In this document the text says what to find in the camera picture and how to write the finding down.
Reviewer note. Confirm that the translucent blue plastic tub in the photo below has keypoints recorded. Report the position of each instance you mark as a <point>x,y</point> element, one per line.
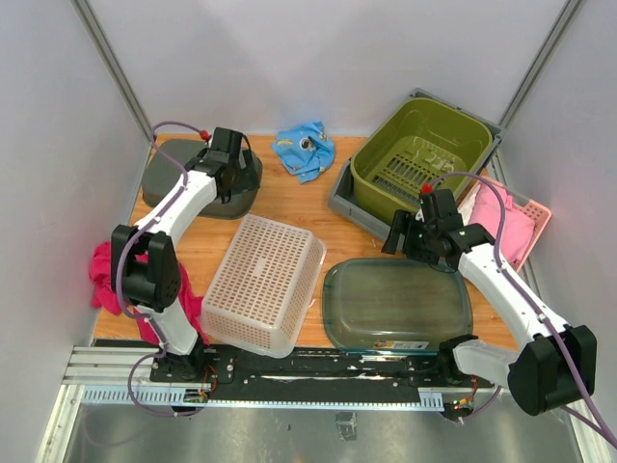
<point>394,305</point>

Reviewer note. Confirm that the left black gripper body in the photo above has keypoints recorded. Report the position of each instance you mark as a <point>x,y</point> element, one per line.
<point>239,177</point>

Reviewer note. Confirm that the aluminium frame rail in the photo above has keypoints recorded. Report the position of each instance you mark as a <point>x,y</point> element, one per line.
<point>116,374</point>

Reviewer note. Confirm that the white perforated plastic basket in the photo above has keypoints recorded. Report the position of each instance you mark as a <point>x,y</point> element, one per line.
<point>262,290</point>

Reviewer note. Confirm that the grey plastic bin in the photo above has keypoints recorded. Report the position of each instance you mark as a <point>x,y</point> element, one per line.
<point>347,202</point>

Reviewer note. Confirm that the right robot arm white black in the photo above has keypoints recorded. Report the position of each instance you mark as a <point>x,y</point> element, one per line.
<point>554,363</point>

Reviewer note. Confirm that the pink plastic basket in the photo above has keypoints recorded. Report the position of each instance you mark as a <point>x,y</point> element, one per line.
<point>525,219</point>

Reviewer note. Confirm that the blue patterned cloth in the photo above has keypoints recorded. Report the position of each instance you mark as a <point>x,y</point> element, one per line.
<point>305,151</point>

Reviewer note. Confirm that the olive green plastic basin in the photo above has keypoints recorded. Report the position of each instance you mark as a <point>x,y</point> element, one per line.
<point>419,159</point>

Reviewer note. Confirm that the dark grey plastic tray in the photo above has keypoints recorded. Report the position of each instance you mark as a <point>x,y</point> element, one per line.
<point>161,176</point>

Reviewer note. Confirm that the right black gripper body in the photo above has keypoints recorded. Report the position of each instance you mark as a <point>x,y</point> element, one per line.
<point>418,239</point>

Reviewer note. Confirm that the magenta cloth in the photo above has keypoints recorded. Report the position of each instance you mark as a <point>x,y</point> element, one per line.
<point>105,297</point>

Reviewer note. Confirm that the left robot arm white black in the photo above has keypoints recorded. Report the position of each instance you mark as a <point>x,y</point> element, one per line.
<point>145,272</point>

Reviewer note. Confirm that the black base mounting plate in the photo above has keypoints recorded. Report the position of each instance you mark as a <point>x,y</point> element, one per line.
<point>310,377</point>

